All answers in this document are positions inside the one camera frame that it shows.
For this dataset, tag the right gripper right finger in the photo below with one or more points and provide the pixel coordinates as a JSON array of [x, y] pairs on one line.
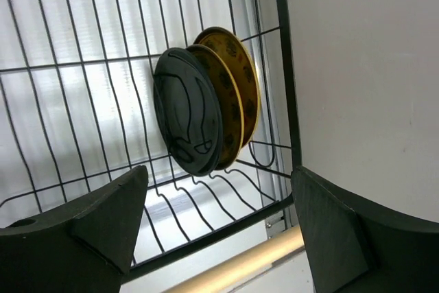
[[356, 245]]

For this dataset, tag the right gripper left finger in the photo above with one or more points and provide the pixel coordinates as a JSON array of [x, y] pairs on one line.
[[85, 245]]

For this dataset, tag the yellow patterned plate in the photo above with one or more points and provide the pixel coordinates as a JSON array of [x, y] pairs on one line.
[[241, 65], [229, 99]]

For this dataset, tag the black wire dish rack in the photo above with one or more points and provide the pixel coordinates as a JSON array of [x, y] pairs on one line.
[[77, 111]]

